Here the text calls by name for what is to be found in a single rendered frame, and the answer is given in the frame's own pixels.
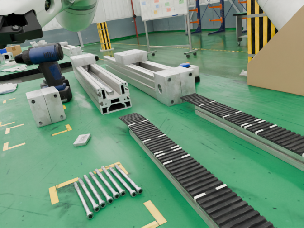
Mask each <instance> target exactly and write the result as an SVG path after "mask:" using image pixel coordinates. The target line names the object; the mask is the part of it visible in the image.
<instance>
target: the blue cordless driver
mask: <svg viewBox="0 0 304 228"><path fill-rule="evenodd" d="M63 58H64V55H63V50H62V47H61V46H59V45H57V46H55V45H51V46H46V47H38V48H32V49H30V50H24V51H23V52H22V53H21V54H18V55H16V56H15V57H14V59H12V60H9V62H13V61H15V62H16V63H18V64H26V65H27V66H30V65H33V64H34V65H39V66H38V69H39V71H40V73H42V74H43V75H44V78H45V80H46V82H47V84H48V85H47V86H44V87H43V88H42V89H44V88H48V87H51V86H54V87H55V88H56V89H57V90H58V91H59V95H60V98H61V99H65V98H67V102H69V101H70V100H71V98H72V93H71V89H70V87H69V86H66V83H63V82H62V80H61V78H62V76H61V74H60V71H59V69H58V67H57V65H56V64H54V63H53V62H56V61H59V60H62V59H63ZM65 103H66V102H65Z"/></svg>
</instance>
